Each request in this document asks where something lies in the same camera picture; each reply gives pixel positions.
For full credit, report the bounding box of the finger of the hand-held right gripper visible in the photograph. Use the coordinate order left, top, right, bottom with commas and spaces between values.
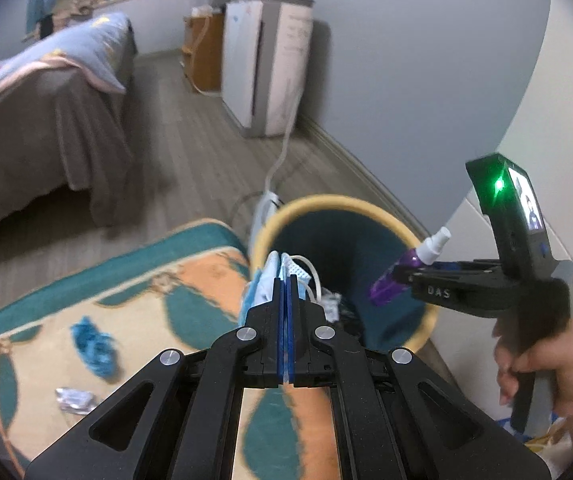
391, 265, 472, 312
433, 257, 508, 280

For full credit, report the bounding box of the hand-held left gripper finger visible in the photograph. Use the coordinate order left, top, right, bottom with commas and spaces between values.
286, 276, 551, 480
24, 276, 287, 480

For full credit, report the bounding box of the purple spray bottle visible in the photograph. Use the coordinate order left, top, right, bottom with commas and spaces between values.
369, 226, 453, 308

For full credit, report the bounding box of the blue face mask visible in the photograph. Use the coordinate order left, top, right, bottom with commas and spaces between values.
239, 250, 325, 328

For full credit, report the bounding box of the yellow-rimmed teal trash bin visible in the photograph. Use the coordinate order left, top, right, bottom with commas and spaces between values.
248, 193, 440, 357

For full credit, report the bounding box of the person's right hand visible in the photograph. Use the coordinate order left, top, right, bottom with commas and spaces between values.
491, 305, 573, 422

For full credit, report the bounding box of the teal and orange patterned rug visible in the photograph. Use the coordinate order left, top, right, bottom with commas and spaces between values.
0, 217, 349, 480

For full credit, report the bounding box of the white power strip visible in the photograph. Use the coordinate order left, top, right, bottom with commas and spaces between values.
251, 189, 283, 242

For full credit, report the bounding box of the crumpled blue wrapper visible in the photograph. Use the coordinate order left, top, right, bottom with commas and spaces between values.
69, 316, 120, 382

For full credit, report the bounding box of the yellowish packet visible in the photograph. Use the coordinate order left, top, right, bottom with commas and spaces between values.
496, 410, 573, 463

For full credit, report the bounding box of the crumpled silver wrapper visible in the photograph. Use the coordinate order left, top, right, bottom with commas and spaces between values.
55, 386, 99, 416

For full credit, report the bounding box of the white air purifier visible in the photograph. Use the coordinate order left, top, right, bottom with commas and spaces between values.
220, 0, 315, 139

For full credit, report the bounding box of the wooden cabinet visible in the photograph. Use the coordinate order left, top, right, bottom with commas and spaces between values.
182, 12, 227, 94

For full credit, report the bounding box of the bed with brown cover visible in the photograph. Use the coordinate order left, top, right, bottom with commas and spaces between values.
0, 12, 140, 257

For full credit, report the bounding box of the light blue and pink quilt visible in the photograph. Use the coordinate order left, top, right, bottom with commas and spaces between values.
0, 12, 133, 122

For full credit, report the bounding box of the white power cable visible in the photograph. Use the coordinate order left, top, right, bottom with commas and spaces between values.
265, 74, 303, 197

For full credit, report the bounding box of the cream cable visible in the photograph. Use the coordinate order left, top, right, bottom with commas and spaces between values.
185, 14, 223, 97

